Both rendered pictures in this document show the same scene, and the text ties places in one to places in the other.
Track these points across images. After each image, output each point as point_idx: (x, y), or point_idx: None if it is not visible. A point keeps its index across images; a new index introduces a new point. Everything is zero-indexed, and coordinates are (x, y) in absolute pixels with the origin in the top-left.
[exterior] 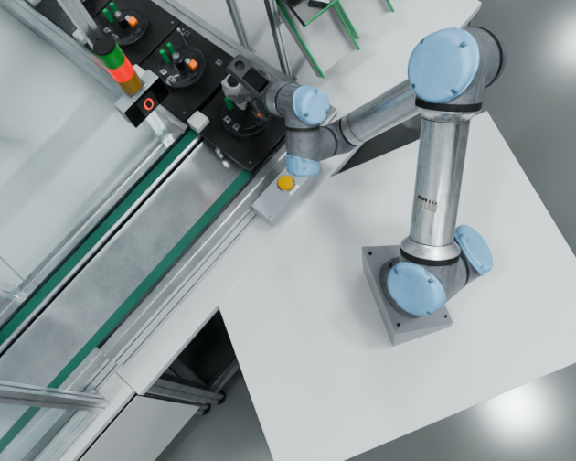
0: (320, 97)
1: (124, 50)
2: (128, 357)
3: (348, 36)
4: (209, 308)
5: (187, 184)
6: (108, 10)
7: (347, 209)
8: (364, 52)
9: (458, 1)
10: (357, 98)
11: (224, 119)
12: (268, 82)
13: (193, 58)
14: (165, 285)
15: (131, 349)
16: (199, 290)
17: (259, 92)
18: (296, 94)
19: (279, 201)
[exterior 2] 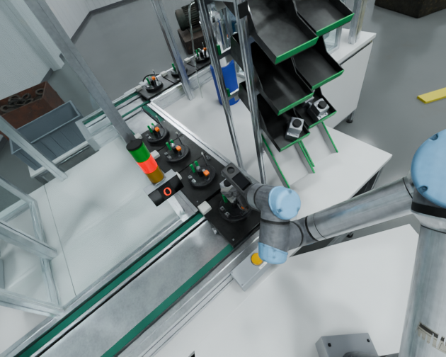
0: (293, 196)
1: (173, 164)
2: None
3: (307, 163)
4: (187, 353)
5: (191, 248)
6: (170, 144)
7: (302, 285)
8: (313, 178)
9: (376, 153)
10: (309, 205)
11: (220, 208)
12: (250, 183)
13: (209, 171)
14: (155, 329)
15: None
16: (183, 333)
17: (243, 190)
18: (272, 192)
19: (250, 273)
